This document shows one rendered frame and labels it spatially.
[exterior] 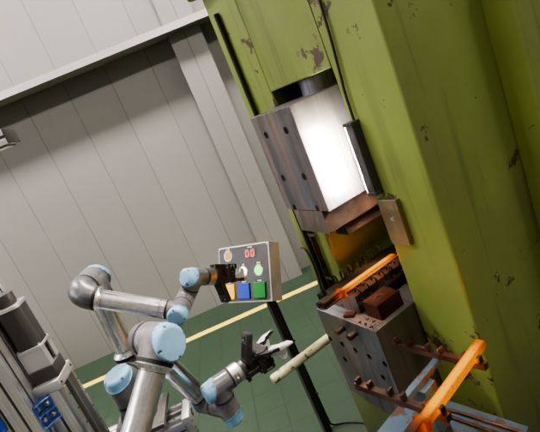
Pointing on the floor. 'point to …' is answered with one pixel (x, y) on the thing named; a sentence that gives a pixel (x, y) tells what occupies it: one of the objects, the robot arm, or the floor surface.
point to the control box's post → (299, 366)
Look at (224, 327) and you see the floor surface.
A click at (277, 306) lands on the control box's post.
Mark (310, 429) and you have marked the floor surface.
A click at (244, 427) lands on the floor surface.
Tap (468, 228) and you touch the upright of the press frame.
